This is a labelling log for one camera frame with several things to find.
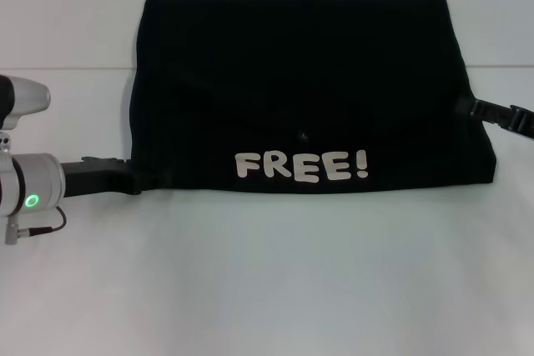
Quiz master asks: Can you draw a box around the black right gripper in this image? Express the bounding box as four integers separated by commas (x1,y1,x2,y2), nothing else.
456,97,534,141

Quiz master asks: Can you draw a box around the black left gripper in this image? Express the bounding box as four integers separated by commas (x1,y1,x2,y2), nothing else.
60,156,144,199

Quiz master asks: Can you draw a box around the black t-shirt with FREE print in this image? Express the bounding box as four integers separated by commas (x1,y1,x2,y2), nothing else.
127,0,498,197

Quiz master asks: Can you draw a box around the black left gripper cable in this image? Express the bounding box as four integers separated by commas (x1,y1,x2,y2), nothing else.
3,205,68,245

